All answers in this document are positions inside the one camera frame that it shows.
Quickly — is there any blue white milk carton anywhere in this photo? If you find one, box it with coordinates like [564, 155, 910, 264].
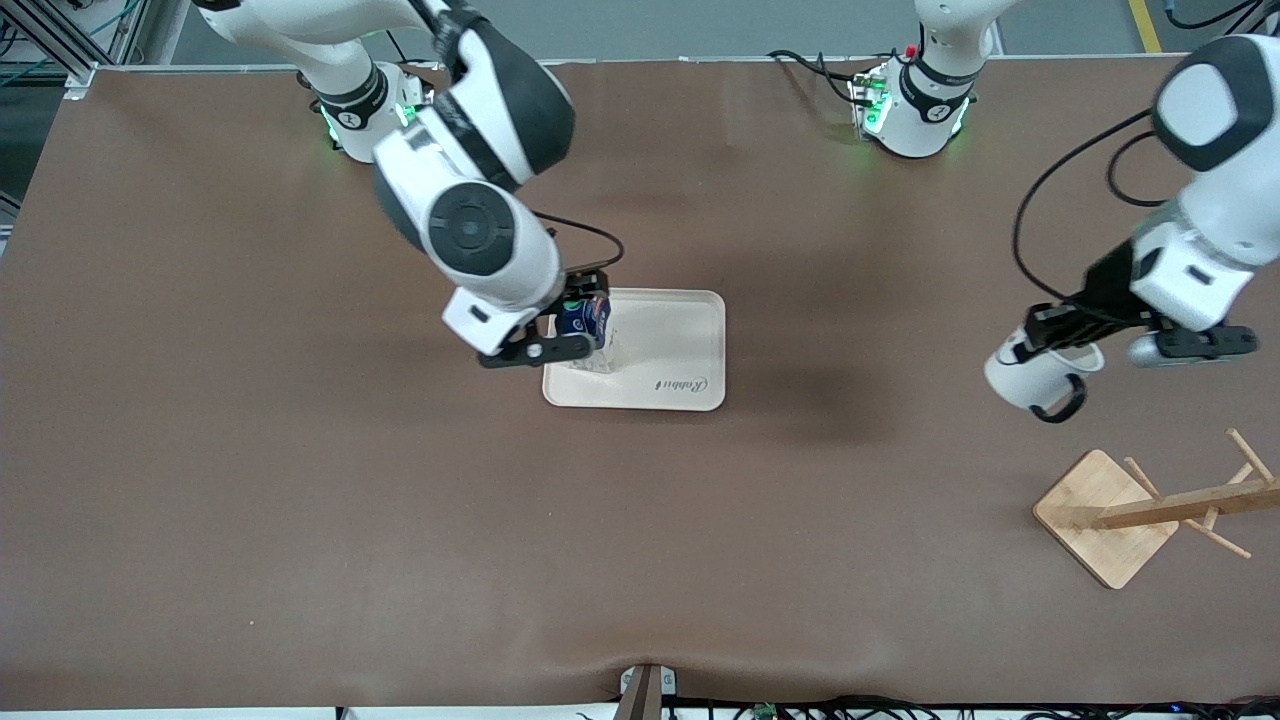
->
[556, 295, 626, 377]

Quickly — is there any white smiley face cup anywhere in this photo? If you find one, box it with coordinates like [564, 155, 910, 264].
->
[983, 335, 1107, 424]

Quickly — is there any white rabbit print tray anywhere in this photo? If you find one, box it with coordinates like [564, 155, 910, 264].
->
[542, 288, 727, 412]

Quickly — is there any wooden mug rack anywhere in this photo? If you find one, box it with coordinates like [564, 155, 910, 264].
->
[1033, 428, 1280, 591]

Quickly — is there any brown table cover mat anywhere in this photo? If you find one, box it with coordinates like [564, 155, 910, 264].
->
[0, 57, 1280, 713]

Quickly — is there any black right base cable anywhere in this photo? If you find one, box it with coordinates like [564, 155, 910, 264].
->
[385, 28, 441, 73]

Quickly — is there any black base cable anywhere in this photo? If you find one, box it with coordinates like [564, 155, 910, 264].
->
[768, 50, 866, 109]
[385, 28, 441, 73]

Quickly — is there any black left base cable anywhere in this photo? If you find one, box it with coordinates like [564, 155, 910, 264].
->
[768, 50, 866, 109]

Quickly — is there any metal table edge bracket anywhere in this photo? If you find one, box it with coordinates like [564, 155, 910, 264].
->
[618, 663, 679, 720]

